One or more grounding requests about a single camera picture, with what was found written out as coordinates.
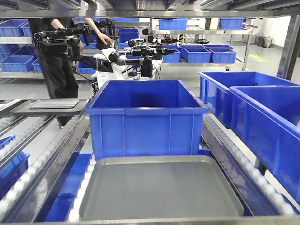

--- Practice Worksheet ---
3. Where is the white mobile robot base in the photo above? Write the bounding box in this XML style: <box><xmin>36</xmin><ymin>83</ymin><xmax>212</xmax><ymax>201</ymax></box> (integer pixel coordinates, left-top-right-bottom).
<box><xmin>33</xmin><ymin>23</ymin><xmax>178</xmax><ymax>93</ymax></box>

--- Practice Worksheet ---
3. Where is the blue bin behind tray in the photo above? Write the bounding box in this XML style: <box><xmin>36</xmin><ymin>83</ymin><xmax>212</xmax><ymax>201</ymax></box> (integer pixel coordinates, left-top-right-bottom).
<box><xmin>85</xmin><ymin>80</ymin><xmax>208</xmax><ymax>160</ymax></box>

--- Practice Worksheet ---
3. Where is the large grey metal tray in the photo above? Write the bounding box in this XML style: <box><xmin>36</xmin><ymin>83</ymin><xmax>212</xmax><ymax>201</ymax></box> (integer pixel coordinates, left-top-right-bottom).
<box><xmin>79</xmin><ymin>155</ymin><xmax>244</xmax><ymax>221</ymax></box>

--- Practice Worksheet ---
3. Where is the dark tray on left rollers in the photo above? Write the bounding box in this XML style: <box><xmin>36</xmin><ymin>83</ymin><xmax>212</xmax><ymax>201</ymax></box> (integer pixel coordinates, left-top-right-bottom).
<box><xmin>10</xmin><ymin>98</ymin><xmax>90</xmax><ymax>116</ymax></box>

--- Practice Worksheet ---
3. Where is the small silver tray left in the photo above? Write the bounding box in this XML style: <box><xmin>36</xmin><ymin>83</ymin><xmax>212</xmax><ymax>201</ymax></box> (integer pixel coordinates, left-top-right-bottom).
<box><xmin>29</xmin><ymin>99</ymin><xmax>80</xmax><ymax>109</ymax></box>

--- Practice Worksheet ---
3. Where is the blue bin right far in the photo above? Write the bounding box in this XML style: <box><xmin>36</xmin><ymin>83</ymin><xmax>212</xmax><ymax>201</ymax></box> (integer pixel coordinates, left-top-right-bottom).
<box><xmin>198</xmin><ymin>71</ymin><xmax>300</xmax><ymax>129</ymax></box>

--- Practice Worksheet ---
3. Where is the person in black clothes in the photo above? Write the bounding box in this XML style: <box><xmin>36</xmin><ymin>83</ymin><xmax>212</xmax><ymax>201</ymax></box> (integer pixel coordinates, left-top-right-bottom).
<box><xmin>28</xmin><ymin>17</ymin><xmax>113</xmax><ymax>129</ymax></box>

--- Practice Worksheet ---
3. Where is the blue bin right near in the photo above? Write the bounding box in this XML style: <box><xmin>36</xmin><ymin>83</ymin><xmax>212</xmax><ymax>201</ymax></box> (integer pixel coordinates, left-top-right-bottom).
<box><xmin>231</xmin><ymin>86</ymin><xmax>300</xmax><ymax>202</ymax></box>

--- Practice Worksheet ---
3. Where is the wheeled steel cart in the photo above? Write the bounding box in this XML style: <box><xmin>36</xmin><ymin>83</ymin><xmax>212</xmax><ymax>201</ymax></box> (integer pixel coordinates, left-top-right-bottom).
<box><xmin>153</xmin><ymin>17</ymin><xmax>259</xmax><ymax>71</ymax></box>

